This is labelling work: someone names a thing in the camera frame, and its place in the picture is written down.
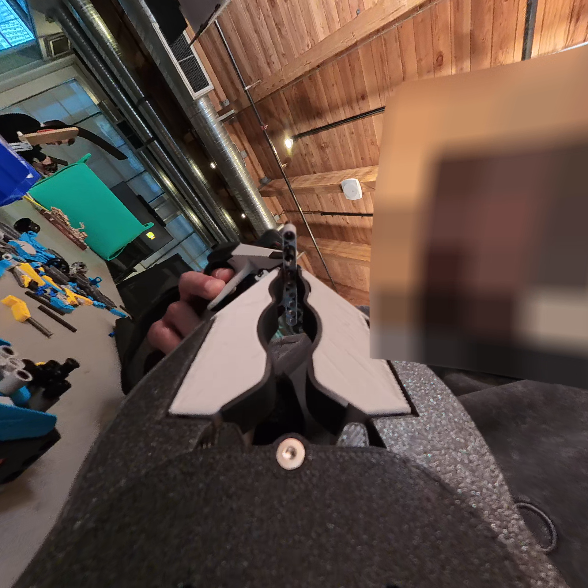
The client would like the yellow angled toy brick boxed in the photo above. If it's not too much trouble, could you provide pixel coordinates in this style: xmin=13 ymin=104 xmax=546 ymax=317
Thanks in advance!
xmin=1 ymin=295 xmax=32 ymax=322

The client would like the green plastic board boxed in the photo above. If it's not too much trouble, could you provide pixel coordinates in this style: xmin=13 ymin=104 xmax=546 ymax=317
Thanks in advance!
xmin=28 ymin=153 xmax=155 ymax=262

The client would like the pile of small toy bricks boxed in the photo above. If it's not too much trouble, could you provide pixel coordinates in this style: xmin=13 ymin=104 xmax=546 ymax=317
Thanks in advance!
xmin=0 ymin=218 xmax=132 ymax=339

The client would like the grey perforated toy beam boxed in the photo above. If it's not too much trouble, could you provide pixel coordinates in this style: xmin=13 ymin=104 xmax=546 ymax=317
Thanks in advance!
xmin=281 ymin=223 xmax=302 ymax=325

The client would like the metal ventilation duct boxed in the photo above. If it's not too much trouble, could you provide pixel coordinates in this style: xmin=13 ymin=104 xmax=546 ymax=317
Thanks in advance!
xmin=69 ymin=0 xmax=282 ymax=240

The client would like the large ceiling air vent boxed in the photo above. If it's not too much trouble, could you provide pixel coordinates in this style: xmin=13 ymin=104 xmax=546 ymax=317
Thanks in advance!
xmin=151 ymin=18 xmax=215 ymax=100

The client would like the person's right hand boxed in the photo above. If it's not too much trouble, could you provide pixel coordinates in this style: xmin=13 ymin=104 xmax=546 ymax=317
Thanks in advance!
xmin=147 ymin=269 xmax=237 ymax=355

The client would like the black cabinet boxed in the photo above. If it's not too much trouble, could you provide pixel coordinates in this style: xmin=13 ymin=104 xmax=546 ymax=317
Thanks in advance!
xmin=110 ymin=181 xmax=184 ymax=295

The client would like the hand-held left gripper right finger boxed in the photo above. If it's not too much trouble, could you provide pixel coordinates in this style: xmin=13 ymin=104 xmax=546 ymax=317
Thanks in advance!
xmin=298 ymin=268 xmax=413 ymax=419

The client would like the small wooden model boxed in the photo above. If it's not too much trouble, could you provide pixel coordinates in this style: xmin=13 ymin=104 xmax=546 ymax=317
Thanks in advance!
xmin=39 ymin=206 xmax=88 ymax=251

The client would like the person's dark grey hoodie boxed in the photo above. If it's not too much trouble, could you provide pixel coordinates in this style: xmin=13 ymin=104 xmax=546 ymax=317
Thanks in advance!
xmin=358 ymin=358 xmax=588 ymax=588

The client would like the blue toy car model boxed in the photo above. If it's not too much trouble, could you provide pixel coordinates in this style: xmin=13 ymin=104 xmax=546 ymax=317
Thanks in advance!
xmin=0 ymin=339 xmax=81 ymax=484

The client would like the black ceiling track rail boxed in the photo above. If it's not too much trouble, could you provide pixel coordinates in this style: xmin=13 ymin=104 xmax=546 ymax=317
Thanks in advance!
xmin=291 ymin=106 xmax=386 ymax=141

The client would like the blue plastic bin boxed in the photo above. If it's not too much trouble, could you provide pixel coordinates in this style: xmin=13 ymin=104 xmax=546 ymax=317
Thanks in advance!
xmin=0 ymin=138 xmax=41 ymax=208

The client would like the large window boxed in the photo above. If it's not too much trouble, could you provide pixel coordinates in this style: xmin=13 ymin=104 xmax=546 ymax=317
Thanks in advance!
xmin=0 ymin=0 xmax=38 ymax=51

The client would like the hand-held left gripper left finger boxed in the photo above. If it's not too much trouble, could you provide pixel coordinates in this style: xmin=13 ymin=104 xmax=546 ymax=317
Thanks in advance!
xmin=168 ymin=266 xmax=282 ymax=420

